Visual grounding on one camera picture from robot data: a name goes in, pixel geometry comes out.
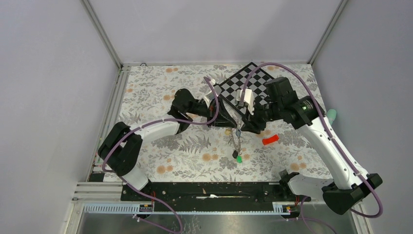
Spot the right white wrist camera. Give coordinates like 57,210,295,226
235,89,255,115

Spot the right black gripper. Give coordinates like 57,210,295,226
240,98,282,135

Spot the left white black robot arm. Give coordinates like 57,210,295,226
97,89,237,200

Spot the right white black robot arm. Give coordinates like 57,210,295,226
236,77,383,215

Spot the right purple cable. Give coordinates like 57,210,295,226
241,62,385,234

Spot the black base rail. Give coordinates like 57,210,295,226
120,182,300,208

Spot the white slotted cable duct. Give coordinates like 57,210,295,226
83,202,291,215

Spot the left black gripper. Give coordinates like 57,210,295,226
186,97,238,129

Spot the red plastic block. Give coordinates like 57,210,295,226
262,134,279,145

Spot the mint green cylinder handle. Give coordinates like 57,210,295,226
326,109,337,125

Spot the large grey metal keyring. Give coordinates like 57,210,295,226
229,128,242,155

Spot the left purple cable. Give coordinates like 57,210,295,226
102,77,221,234

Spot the purple cable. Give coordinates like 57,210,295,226
241,62,385,234
102,77,221,234

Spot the black white checkerboard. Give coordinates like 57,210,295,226
219,62,274,114

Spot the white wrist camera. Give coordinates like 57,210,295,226
202,88,216,107
235,89,255,115

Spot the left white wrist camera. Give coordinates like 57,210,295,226
202,88,216,107

